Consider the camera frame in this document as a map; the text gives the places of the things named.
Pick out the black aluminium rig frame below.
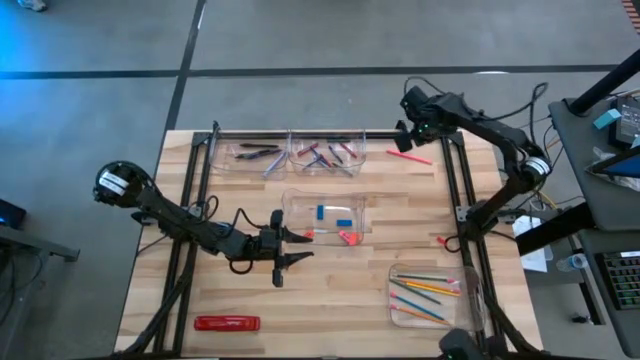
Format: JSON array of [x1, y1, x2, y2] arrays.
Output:
[[114, 119, 539, 360]]

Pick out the dark tablet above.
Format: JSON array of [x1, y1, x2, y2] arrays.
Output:
[[588, 146, 640, 180]]

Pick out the grey cart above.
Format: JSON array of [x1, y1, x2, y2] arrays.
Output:
[[547, 94, 640, 231]]

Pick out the red stapler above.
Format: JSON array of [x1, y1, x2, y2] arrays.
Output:
[[193, 314, 262, 333]]

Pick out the teal box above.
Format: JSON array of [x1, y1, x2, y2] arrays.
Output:
[[592, 107, 623, 132]]

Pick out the black pole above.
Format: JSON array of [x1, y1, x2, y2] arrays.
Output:
[[569, 48, 640, 117]]

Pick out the black device box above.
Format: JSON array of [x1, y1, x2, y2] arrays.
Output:
[[613, 93, 640, 150]]

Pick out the black keyboard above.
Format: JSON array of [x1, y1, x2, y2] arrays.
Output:
[[594, 249, 640, 312]]

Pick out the red striped object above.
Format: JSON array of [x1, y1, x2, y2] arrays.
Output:
[[621, 0, 640, 35]]

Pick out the pale grey-blue pen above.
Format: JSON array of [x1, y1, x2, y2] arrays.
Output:
[[262, 151, 289, 180]]

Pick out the grey pencil with pink eraser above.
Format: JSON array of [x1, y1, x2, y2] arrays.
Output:
[[392, 273, 457, 285]]

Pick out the clear water bottle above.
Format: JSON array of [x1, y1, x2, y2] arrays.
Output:
[[554, 252, 592, 274]]

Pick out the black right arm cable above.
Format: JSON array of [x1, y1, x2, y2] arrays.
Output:
[[403, 75, 550, 151]]

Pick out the white paper sheet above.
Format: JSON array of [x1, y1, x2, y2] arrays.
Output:
[[511, 213, 555, 275]]

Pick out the clear plastic bin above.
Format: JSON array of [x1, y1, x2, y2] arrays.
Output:
[[288, 129, 368, 178], [281, 188, 369, 247], [388, 263, 486, 331], [209, 130, 291, 181]]

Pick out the grey metal stand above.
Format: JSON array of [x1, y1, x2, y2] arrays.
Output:
[[0, 223, 82, 360]]

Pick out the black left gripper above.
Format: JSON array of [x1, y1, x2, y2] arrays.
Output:
[[243, 209, 315, 289]]

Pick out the black device with blue light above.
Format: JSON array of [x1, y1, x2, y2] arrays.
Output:
[[0, 197, 28, 231]]

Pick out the blue pencil with pink eraser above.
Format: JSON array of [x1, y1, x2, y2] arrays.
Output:
[[389, 292, 446, 322]]

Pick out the green pencil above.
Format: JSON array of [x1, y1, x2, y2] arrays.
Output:
[[389, 279, 443, 306]]

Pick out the yellow pencil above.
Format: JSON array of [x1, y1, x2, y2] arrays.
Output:
[[409, 283, 460, 297]]

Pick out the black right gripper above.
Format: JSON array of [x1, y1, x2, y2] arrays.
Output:
[[394, 85, 454, 154]]

